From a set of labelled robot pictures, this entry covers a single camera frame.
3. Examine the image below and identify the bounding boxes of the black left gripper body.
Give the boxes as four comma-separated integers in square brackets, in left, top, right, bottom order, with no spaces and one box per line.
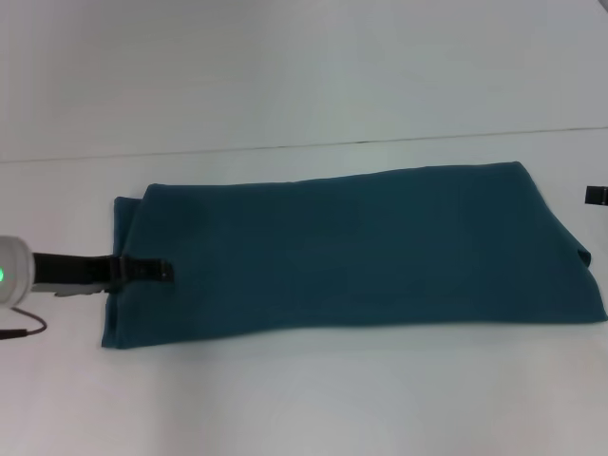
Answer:
[31,252,125,294]

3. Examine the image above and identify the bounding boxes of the teal t-shirt with FREE print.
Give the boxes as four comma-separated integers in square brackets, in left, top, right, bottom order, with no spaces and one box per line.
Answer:
[100,161,608,352]

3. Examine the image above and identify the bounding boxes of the left arm cable with plug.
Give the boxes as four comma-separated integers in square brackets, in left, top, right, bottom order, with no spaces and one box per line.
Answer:
[0,306,48,341]

